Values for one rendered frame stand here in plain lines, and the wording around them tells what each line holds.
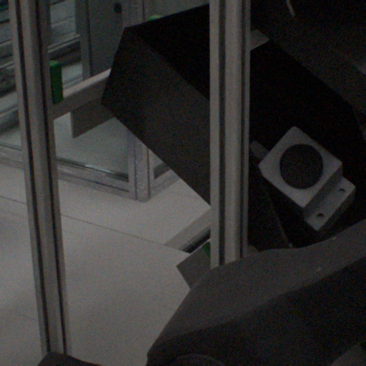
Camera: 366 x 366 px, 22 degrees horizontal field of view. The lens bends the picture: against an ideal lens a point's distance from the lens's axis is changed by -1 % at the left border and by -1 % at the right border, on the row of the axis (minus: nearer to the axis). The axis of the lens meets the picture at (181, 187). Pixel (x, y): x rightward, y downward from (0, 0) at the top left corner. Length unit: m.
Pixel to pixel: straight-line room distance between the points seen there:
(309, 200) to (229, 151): 0.07
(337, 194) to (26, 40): 0.25
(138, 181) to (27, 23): 0.91
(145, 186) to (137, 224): 0.09
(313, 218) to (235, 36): 0.16
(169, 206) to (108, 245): 0.16
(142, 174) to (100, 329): 0.38
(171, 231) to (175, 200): 0.11
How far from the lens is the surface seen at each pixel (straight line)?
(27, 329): 1.28
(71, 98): 0.75
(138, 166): 1.57
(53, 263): 0.78
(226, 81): 0.61
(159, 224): 1.52
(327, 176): 0.66
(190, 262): 0.74
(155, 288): 1.35
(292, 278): 0.39
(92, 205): 1.59
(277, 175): 0.66
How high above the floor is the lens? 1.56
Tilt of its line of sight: 25 degrees down
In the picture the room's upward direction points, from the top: 1 degrees counter-clockwise
